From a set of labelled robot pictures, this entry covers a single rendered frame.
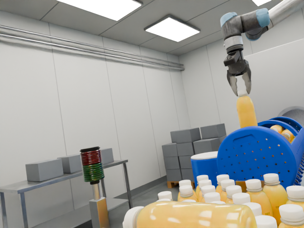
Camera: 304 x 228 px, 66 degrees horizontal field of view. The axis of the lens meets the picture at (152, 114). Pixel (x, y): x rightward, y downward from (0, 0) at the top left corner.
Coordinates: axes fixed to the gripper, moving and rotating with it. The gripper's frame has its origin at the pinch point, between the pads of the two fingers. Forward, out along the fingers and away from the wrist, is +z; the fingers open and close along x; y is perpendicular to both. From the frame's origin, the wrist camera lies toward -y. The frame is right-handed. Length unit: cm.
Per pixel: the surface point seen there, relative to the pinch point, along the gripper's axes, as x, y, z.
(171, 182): 255, 320, 124
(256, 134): -4.8, -11.2, 17.6
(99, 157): 32, -56, 15
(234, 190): -4, -45, 28
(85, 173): 34, -60, 19
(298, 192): -18, -45, 29
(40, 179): 252, 40, 44
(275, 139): -10.8, -11.2, 20.4
